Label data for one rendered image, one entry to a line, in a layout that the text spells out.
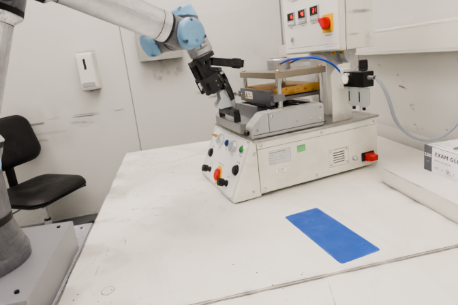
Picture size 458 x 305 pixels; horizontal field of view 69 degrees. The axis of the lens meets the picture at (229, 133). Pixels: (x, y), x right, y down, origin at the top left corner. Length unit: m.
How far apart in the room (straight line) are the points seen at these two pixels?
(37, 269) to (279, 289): 0.45
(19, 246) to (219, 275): 0.39
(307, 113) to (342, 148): 0.18
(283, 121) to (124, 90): 1.76
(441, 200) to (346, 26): 0.55
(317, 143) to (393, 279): 0.50
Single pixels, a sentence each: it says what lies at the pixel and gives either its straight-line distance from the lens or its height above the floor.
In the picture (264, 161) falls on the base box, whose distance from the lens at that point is 0.99.
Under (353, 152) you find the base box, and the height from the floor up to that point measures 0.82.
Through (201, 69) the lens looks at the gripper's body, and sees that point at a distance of 1.05.
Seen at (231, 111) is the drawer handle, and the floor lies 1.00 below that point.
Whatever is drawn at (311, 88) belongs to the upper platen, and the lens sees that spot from 1.12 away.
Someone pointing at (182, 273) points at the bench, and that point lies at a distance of 0.75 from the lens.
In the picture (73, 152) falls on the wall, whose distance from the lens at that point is 2.75.
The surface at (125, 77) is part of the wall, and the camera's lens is 2.59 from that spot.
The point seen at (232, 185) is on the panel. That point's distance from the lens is 1.02.
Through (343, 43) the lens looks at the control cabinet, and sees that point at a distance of 1.11.
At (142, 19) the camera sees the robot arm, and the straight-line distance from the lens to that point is 0.82.
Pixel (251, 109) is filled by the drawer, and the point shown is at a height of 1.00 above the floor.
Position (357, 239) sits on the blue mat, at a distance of 0.82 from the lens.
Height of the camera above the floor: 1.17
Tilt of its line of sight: 13 degrees down
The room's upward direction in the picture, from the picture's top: 7 degrees counter-clockwise
